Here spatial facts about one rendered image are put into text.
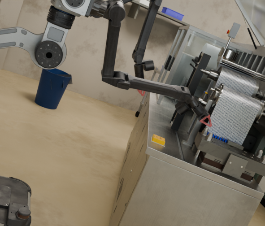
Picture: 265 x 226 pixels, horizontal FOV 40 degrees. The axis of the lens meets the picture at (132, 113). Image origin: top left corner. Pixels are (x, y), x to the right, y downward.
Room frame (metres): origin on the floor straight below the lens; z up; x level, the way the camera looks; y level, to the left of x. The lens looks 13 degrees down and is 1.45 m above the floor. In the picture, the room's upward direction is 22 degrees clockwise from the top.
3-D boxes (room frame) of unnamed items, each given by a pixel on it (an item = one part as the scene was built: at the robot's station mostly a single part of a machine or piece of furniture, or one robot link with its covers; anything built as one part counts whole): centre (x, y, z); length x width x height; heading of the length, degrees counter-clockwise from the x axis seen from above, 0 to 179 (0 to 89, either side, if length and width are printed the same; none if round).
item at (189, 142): (2.18, -0.38, 1.05); 0.06 x 0.05 x 0.31; 92
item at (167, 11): (6.20, 0.01, 1.81); 0.33 x 0.22 x 0.11; 111
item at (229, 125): (2.09, -0.54, 1.11); 0.23 x 0.01 x 0.18; 92
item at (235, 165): (1.88, -0.61, 0.97); 0.10 x 0.03 x 0.11; 92
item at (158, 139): (1.98, -0.19, 0.91); 0.07 x 0.07 x 0.02; 2
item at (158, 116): (3.08, -0.43, 0.88); 2.52 x 0.66 x 0.04; 2
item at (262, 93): (2.40, -0.70, 1.34); 0.07 x 0.07 x 0.07; 2
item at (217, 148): (1.97, -0.59, 1.00); 0.40 x 0.16 x 0.06; 92
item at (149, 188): (3.09, -0.44, 0.43); 2.52 x 0.64 x 0.86; 2
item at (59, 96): (4.80, 1.11, 0.26); 0.45 x 0.41 x 0.52; 97
